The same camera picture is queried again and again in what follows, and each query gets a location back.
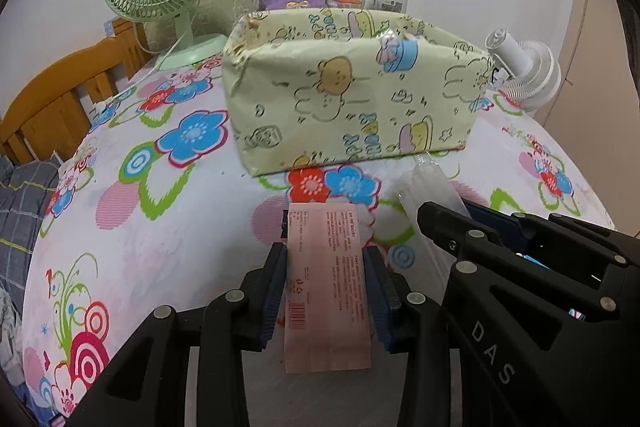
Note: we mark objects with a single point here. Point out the floral tablecloth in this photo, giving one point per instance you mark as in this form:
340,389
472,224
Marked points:
156,207

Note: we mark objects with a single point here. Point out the yellow cartoon fabric storage box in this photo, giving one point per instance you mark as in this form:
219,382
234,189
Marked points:
315,87

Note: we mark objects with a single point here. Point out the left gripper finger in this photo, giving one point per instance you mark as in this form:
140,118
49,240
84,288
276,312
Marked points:
590,266
521,230

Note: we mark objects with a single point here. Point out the cotton swab jar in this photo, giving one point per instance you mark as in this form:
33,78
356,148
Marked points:
344,4

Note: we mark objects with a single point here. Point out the white standing fan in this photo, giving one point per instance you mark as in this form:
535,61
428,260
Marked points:
526,72

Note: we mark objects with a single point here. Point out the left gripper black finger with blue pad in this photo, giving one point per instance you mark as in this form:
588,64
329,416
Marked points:
145,382
407,321

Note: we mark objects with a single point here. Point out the pink paper packet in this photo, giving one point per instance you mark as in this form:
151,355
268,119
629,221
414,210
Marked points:
327,325

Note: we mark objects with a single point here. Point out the grey plaid pillow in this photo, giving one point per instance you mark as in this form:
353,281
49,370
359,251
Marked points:
24,195

